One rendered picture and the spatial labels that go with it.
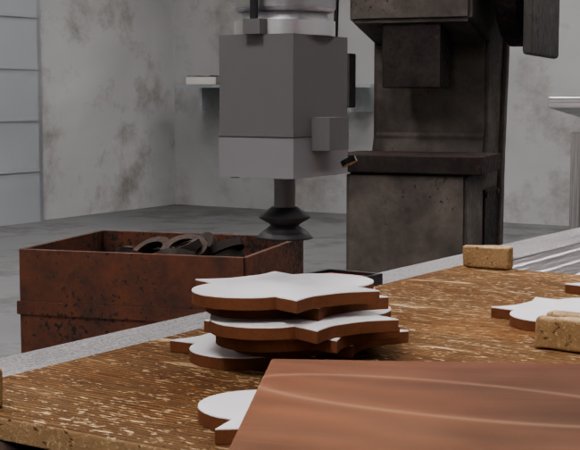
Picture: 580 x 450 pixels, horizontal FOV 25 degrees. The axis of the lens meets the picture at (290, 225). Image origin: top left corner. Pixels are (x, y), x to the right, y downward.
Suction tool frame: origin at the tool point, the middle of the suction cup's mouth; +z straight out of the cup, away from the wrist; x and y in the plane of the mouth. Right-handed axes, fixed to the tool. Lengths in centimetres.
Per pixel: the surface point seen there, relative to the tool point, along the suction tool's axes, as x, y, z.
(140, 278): 220, 279, 53
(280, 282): 0.7, 0.6, 3.5
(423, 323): -2.3, 20.6, 9.5
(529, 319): -11.6, 22.0, 8.5
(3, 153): 724, 763, 41
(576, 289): -8.9, 43.9, 9.0
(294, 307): -4.2, -6.0, 4.1
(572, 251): 8, 95, 12
